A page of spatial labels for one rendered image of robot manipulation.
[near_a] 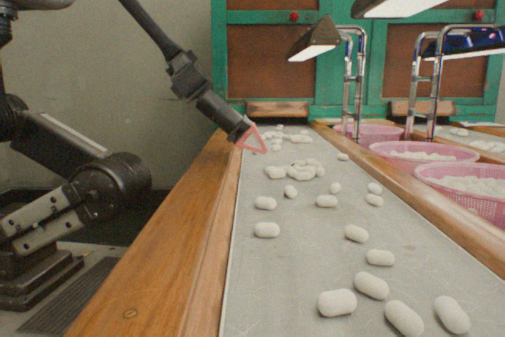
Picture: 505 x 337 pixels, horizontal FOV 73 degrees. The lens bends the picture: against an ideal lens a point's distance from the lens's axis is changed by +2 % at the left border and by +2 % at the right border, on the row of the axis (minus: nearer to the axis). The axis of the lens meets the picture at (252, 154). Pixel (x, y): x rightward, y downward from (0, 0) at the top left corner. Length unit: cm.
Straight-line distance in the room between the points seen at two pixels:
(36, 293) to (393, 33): 165
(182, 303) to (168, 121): 242
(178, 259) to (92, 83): 254
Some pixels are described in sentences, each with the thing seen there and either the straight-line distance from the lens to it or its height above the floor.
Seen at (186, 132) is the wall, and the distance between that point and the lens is 268.
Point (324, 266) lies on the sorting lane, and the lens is 43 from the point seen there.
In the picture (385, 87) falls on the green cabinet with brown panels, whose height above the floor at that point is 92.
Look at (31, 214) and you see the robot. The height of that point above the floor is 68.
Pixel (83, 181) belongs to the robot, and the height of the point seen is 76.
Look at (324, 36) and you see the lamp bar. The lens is 90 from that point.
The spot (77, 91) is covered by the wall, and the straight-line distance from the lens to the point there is 292.
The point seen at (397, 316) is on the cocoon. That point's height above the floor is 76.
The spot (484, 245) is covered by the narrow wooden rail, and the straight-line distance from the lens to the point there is 50.
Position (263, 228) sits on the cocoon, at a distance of 48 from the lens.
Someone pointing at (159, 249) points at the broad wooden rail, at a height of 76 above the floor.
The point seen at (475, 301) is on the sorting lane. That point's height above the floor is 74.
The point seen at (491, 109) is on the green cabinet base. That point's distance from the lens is 202.
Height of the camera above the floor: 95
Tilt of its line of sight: 12 degrees down
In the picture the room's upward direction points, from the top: straight up
